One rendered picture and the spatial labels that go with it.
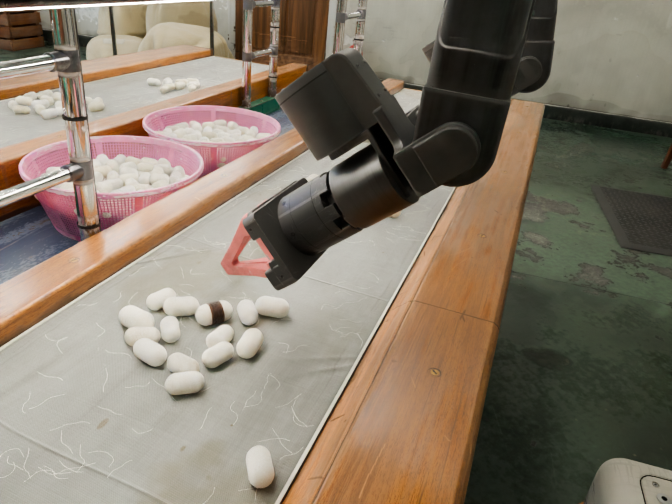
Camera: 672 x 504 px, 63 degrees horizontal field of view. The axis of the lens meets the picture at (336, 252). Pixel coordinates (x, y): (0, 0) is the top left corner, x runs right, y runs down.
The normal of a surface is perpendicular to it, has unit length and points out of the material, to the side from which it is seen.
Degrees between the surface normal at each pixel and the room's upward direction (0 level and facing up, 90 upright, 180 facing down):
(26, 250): 0
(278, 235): 49
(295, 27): 90
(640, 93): 90
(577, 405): 0
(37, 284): 0
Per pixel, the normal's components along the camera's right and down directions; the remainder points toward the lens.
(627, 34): -0.27, 0.43
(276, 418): 0.09, -0.88
